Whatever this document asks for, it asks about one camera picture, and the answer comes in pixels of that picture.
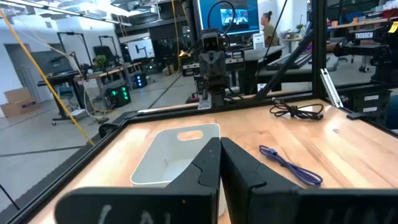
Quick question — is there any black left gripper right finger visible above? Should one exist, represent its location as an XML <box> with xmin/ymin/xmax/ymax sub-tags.
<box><xmin>220</xmin><ymin>136</ymin><xmax>398</xmax><ymax>224</ymax></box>

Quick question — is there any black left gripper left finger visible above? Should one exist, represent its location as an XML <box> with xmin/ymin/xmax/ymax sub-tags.
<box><xmin>53</xmin><ymin>136</ymin><xmax>222</xmax><ymax>224</ymax></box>

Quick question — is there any purple braided USB-C cable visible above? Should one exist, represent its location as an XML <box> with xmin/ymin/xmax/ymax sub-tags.
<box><xmin>258</xmin><ymin>144</ymin><xmax>324</xmax><ymax>189</ymax></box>

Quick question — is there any white plastic bin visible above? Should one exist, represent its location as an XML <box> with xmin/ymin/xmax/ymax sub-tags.
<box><xmin>129</xmin><ymin>123</ymin><xmax>228</xmax><ymax>218</ymax></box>

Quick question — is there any black desk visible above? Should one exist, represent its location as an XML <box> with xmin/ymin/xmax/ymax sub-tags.
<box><xmin>239</xmin><ymin>45</ymin><xmax>285</xmax><ymax>95</ymax></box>

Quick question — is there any computer tower with green lights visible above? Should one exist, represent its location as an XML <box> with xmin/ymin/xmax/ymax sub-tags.
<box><xmin>105</xmin><ymin>84</ymin><xmax>132</xmax><ymax>109</ymax></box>

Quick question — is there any computer tower with blue lights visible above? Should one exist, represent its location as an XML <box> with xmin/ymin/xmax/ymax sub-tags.
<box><xmin>133</xmin><ymin>73</ymin><xmax>149</xmax><ymax>90</ymax></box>

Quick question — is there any black keyboard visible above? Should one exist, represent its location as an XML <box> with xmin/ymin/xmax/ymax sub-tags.
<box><xmin>266</xmin><ymin>52</ymin><xmax>312</xmax><ymax>71</ymax></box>

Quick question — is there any black box with white labels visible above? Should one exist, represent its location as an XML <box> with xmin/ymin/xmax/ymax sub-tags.
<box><xmin>337</xmin><ymin>83</ymin><xmax>393</xmax><ymax>126</ymax></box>

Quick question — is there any white sign card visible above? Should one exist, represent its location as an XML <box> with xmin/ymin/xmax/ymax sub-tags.
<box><xmin>252</xmin><ymin>32</ymin><xmax>266</xmax><ymax>50</ymax></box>

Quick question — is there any person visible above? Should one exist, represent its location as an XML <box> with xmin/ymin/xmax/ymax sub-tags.
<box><xmin>260</xmin><ymin>11</ymin><xmax>280</xmax><ymax>47</ymax></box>

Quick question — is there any green potted plant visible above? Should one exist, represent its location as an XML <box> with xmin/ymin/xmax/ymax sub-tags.
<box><xmin>94</xmin><ymin>55</ymin><xmax>108</xmax><ymax>71</ymax></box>

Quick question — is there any cardboard box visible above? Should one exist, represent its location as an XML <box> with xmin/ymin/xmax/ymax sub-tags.
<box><xmin>0</xmin><ymin>86</ymin><xmax>43</xmax><ymax>118</ymax></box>

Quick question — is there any black USB-C cable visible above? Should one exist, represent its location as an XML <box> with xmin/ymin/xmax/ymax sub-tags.
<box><xmin>269</xmin><ymin>100</ymin><xmax>325</xmax><ymax>121</ymax></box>

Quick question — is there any black diagonal frame brace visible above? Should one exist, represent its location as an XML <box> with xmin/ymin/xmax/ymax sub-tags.
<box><xmin>254</xmin><ymin>29</ymin><xmax>315</xmax><ymax>101</ymax></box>

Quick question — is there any black table-level camera on mount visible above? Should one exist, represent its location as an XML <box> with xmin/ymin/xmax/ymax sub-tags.
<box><xmin>197</xmin><ymin>27</ymin><xmax>231</xmax><ymax>110</ymax></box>

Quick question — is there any silver metal bracket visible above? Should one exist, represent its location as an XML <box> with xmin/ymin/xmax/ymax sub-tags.
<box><xmin>320</xmin><ymin>68</ymin><xmax>345</xmax><ymax>109</ymax></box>

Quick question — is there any black vertical frame post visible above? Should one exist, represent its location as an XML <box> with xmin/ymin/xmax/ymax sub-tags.
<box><xmin>312</xmin><ymin>0</ymin><xmax>329</xmax><ymax>98</ymax></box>

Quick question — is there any large wall display screen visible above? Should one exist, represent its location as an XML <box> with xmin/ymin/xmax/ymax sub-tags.
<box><xmin>194</xmin><ymin>0</ymin><xmax>261</xmax><ymax>37</ymax></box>

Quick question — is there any black camera cable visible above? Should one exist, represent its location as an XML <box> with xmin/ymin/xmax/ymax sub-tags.
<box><xmin>206</xmin><ymin>0</ymin><xmax>237</xmax><ymax>35</ymax></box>

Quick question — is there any yellow strap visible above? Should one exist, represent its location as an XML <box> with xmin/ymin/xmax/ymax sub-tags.
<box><xmin>0</xmin><ymin>9</ymin><xmax>96</xmax><ymax>147</ymax></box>

